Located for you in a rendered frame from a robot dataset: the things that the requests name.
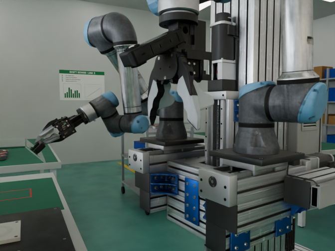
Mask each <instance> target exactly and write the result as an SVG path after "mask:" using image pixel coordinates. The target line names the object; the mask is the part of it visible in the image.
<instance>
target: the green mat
mask: <svg viewBox="0 0 335 251"><path fill-rule="evenodd" d="M29 189H31V193H32V197H30V190H29ZM16 198H17V199H16ZM19 198H20V199H19ZM8 199H9V200H8ZM11 199H12V200H11ZM54 207H60V209H61V210H63V209H64V207H63V204H62V202H61V199H60V197H59V194H58V192H57V189H56V187H55V184H54V182H53V179H52V177H50V178H40V179H30V180H21V181H11V182H2V183H0V215H6V214H13V213H20V212H26V211H33V210H40V209H47V208H54Z"/></svg>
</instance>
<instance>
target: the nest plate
mask: <svg viewBox="0 0 335 251"><path fill-rule="evenodd" d="M20 228H21V221H14V222H7V223H1V224H0V245H1V244H7V243H12V242H17V241H20Z"/></svg>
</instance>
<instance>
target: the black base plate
mask: <svg viewBox="0 0 335 251"><path fill-rule="evenodd" d="M14 221H21V228H20V241H17V242H12V243H7V244H1V245H0V251H76V250H75V248H74V245H73V242H72V239H71V236H70V234H69V231H68V228H67V225H66V223H65V220H64V217H63V215H62V212H61V209H60V207H54V208H47V209H40V210H33V211H26V212H20V213H13V214H6V215H0V224H1V223H7V222H14Z"/></svg>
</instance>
